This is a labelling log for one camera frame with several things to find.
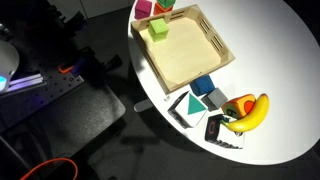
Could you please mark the blue foam block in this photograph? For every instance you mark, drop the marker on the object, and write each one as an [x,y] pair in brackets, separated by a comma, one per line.
[202,85]

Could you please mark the perforated metal breadboard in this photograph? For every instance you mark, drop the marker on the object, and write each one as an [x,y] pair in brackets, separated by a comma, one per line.
[60,86]

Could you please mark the dark green foam block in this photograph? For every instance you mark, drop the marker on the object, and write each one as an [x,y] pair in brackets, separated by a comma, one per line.
[165,2]

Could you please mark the black platform plate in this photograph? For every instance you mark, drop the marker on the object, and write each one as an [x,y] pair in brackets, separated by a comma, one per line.
[76,116]

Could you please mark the grey foam block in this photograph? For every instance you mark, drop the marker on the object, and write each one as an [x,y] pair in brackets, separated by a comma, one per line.
[216,99]

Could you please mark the yellow banana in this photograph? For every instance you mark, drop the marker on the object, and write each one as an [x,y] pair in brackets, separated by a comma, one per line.
[255,116]

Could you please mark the wooden tray box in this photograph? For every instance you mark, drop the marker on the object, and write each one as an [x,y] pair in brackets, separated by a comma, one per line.
[186,56]

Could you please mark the orange foam block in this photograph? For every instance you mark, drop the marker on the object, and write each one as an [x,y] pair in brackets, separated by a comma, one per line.
[159,9]

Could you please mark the aluminium rail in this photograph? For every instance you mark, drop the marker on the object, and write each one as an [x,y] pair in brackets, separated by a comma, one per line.
[26,81]

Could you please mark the light green foam block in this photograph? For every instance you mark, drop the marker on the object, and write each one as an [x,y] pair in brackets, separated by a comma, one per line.
[158,30]

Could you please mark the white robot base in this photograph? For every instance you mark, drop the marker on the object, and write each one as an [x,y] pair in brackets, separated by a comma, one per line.
[6,60]

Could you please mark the magenta foam block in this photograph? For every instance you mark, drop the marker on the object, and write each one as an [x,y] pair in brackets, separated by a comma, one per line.
[143,8]

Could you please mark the white cube teal triangle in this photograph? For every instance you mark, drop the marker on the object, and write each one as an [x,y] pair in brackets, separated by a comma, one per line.
[191,110]

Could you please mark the purple spring clamp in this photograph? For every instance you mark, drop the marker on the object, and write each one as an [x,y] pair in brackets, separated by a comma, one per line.
[81,65]

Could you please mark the orange yellow number cube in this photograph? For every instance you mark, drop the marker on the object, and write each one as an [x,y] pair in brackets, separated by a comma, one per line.
[237,105]

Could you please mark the black spring clamp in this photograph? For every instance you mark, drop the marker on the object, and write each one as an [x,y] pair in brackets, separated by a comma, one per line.
[111,63]

